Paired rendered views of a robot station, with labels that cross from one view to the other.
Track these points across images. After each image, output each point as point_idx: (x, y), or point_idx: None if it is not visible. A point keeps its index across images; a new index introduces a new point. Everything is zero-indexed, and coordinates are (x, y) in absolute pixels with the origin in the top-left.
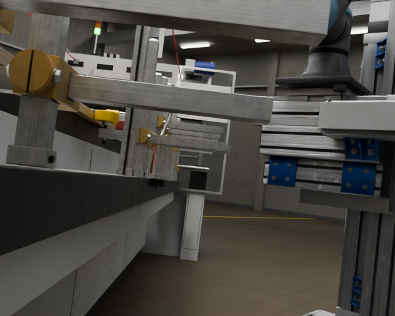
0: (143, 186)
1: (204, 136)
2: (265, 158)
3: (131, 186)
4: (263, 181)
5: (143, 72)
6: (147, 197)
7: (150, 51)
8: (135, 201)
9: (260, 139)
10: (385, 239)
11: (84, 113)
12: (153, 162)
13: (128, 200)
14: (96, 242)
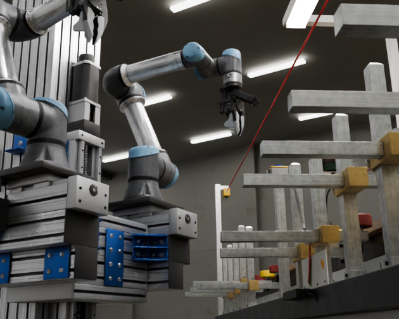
0: (284, 304)
1: (295, 157)
2: (182, 266)
3: (268, 307)
4: (182, 287)
5: (276, 224)
6: (294, 313)
7: None
8: (275, 317)
9: (189, 252)
10: None
11: (337, 246)
12: (308, 269)
13: (268, 316)
14: None
